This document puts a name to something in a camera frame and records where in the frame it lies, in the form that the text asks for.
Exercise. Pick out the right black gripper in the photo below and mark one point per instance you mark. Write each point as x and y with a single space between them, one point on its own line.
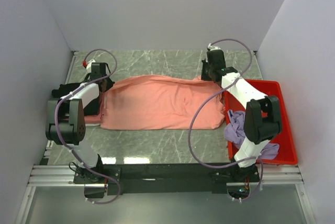
203 76

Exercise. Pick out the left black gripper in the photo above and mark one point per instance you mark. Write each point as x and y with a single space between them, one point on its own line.
110 84

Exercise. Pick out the salmon pink t shirt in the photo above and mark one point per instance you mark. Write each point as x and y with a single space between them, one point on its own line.
152 102

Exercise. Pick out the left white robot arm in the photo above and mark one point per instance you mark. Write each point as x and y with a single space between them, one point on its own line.
74 106

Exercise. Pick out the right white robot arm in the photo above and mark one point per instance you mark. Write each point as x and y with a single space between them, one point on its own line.
262 120

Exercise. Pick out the folded black t shirt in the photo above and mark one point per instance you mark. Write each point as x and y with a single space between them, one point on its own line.
90 96

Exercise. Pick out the lavender t shirt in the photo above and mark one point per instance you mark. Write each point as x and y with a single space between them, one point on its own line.
234 133

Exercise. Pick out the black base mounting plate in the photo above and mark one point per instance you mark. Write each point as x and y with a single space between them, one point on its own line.
161 178

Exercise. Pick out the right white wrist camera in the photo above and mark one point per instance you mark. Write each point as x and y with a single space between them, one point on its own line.
212 47

